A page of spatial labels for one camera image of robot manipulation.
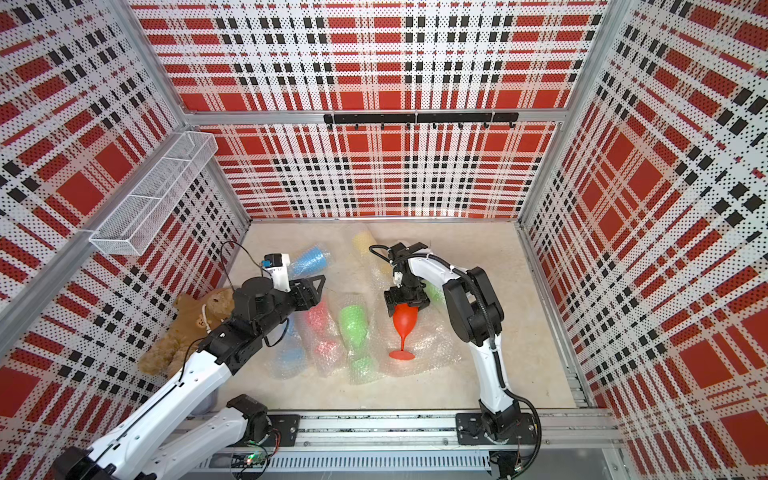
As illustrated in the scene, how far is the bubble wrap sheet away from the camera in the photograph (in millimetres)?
837

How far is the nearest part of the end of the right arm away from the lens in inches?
29.8

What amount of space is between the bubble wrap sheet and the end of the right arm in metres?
0.03
